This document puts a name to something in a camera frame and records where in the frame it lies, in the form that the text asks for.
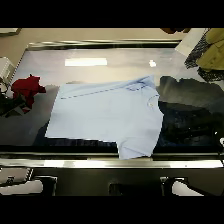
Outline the light blue shirt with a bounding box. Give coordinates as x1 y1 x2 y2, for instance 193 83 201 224
44 75 165 161

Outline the red garment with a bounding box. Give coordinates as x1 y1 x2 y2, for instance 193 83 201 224
11 74 47 110

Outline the black patterned garment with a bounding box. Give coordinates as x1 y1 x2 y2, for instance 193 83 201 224
183 29 224 83

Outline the olive garment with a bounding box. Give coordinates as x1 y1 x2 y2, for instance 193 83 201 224
195 28 224 73

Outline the silver frame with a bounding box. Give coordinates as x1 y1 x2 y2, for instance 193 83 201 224
0 152 224 197

